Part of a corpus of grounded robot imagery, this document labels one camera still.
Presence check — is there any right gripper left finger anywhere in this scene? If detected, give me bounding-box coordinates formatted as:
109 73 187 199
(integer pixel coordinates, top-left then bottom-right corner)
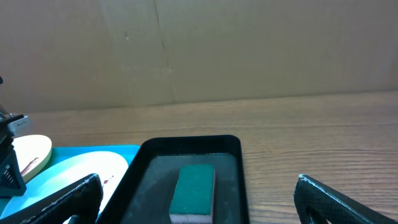
1 174 103 224

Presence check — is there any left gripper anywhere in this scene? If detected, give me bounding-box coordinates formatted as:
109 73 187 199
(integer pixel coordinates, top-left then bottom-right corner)
1 134 27 197

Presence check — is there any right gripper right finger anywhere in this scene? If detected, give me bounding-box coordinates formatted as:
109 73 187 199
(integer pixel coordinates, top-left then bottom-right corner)
294 174 397 224

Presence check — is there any light blue round plate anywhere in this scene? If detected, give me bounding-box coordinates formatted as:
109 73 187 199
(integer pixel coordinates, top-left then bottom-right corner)
1 151 129 220

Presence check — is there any green scrubbing sponge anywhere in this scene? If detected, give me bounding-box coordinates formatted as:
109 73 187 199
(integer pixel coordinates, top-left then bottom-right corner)
169 164 215 224

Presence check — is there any black rectangular tray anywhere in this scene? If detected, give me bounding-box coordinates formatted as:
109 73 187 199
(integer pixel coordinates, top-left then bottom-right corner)
98 135 250 223

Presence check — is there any yellow-green round plate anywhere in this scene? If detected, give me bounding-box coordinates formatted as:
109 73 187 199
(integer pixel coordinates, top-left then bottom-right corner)
12 134 52 183

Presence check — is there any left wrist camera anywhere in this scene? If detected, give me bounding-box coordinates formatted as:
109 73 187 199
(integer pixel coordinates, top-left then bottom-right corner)
1 113 30 137

